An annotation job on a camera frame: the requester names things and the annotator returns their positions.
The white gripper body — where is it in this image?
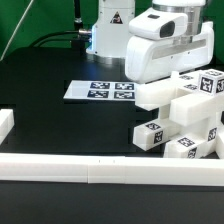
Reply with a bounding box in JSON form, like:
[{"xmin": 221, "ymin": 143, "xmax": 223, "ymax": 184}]
[{"xmin": 125, "ymin": 7, "xmax": 214, "ymax": 83}]

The white chair back frame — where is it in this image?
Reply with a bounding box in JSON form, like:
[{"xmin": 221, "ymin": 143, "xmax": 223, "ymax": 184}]
[{"xmin": 135, "ymin": 70, "xmax": 224, "ymax": 125}]

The white tagged cube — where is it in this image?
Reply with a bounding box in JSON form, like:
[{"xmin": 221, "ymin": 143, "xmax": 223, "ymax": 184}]
[{"xmin": 198, "ymin": 69, "xmax": 224, "ymax": 96}]

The white chair seat block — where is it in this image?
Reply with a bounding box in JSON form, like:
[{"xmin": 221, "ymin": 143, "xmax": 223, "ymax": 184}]
[{"xmin": 158, "ymin": 105, "xmax": 222, "ymax": 142}]

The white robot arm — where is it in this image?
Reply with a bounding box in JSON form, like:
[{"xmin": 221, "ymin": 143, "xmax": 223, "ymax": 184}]
[{"xmin": 87, "ymin": 0, "xmax": 214, "ymax": 83}]

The black pole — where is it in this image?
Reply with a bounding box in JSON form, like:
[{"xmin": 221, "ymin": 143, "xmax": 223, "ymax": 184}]
[{"xmin": 74, "ymin": 0, "xmax": 83, "ymax": 30}]

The white marker base sheet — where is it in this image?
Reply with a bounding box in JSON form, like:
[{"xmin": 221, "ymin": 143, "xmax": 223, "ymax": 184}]
[{"xmin": 64, "ymin": 80, "xmax": 137, "ymax": 101}]

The black cable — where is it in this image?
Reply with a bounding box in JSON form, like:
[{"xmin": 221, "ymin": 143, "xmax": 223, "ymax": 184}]
[{"xmin": 29, "ymin": 30, "xmax": 92, "ymax": 48}]

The white U-shaped fence frame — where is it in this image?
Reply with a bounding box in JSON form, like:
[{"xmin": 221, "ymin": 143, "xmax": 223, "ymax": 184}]
[{"xmin": 0, "ymin": 108, "xmax": 224, "ymax": 187}]

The white cable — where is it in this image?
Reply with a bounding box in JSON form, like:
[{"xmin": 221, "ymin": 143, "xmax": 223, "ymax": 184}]
[{"xmin": 0, "ymin": 0, "xmax": 36, "ymax": 61}]

